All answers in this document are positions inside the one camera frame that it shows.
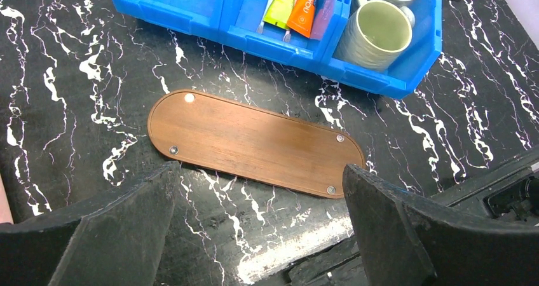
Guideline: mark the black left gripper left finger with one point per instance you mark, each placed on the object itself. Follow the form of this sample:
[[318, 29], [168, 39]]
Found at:
[[115, 237]]

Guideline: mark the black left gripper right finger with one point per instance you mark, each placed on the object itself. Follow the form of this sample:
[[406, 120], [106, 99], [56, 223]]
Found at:
[[407, 239]]

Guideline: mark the oval wooden tray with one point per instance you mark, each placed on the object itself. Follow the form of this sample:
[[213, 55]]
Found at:
[[227, 136]]

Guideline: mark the light green ceramic mug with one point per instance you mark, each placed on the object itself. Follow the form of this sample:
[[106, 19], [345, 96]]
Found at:
[[376, 34]]

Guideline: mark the blue three-compartment plastic bin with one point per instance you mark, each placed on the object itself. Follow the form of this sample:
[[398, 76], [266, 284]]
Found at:
[[234, 23]]

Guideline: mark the orange toothpaste tube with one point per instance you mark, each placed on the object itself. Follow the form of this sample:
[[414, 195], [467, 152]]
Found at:
[[302, 17]]

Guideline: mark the green toothpaste tube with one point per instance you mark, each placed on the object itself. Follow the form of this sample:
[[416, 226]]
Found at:
[[279, 13]]

